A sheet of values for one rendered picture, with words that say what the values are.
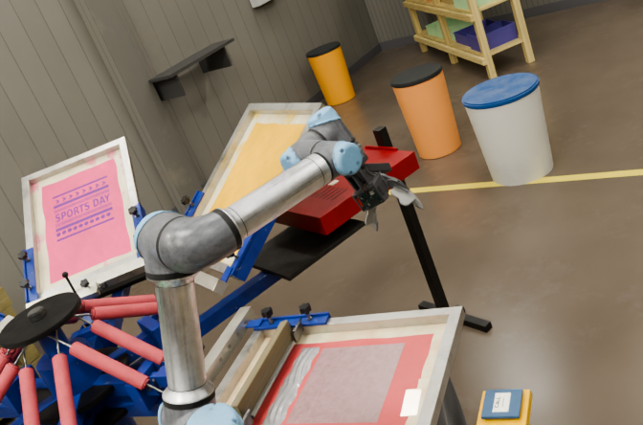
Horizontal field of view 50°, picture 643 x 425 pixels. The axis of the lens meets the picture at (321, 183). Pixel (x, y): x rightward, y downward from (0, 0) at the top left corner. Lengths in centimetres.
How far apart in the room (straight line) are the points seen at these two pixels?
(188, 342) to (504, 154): 381
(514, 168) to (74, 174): 297
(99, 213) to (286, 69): 541
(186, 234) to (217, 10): 670
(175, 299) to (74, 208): 224
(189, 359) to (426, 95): 452
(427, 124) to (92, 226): 324
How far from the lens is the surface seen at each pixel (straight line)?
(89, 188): 375
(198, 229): 139
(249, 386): 225
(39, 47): 650
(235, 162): 322
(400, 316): 237
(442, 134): 599
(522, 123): 501
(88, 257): 350
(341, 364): 233
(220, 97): 776
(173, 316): 154
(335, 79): 857
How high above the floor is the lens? 228
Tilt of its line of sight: 21 degrees down
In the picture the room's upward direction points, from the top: 22 degrees counter-clockwise
